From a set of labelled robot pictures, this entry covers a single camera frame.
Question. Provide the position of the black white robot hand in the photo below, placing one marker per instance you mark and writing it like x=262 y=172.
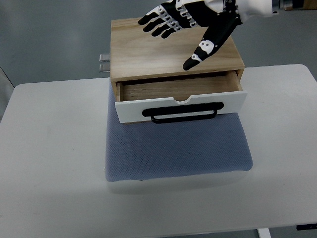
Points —
x=219 y=17

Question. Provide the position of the white drawer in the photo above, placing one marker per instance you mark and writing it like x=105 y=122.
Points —
x=132 y=97

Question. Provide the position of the black drawer handle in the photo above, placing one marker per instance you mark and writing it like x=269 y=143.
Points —
x=153 y=113

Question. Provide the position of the wooden drawer cabinet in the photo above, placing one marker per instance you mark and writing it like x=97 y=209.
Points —
x=137 y=55

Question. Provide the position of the blue grey cushion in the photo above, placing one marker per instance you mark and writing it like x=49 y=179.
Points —
x=146 y=150

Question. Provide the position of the white table leg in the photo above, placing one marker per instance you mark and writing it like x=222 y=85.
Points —
x=264 y=233

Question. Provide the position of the metal clamp bracket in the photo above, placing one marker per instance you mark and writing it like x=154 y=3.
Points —
x=104 y=60

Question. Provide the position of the black table edge bracket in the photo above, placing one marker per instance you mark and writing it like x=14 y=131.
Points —
x=306 y=227

